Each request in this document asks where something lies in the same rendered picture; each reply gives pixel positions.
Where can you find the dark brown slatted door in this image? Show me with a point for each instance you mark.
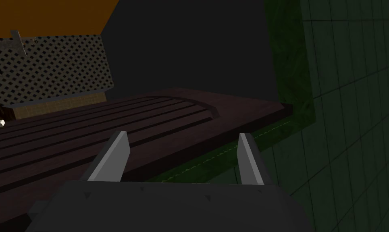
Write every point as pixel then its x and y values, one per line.
pixel 155 129

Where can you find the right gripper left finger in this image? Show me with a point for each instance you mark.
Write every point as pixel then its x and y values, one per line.
pixel 112 162

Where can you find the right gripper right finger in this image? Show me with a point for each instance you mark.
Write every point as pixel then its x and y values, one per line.
pixel 250 167

